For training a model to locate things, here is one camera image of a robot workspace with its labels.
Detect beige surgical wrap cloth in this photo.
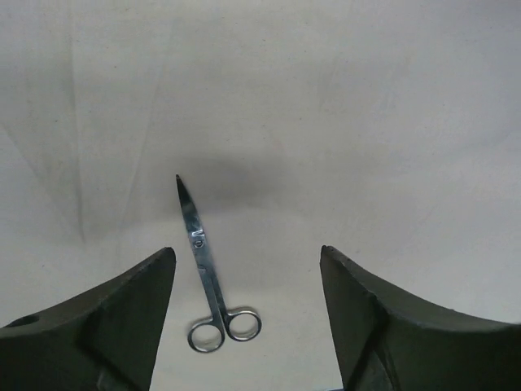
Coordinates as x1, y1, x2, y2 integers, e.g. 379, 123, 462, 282
1, 1, 520, 390

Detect steel surgical scissors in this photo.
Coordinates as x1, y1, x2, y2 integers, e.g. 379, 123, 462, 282
176, 175, 262, 354

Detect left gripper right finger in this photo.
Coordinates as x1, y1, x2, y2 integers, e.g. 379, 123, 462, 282
320, 246, 520, 390

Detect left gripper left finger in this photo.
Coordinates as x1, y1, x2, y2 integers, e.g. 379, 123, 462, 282
1, 248, 176, 390

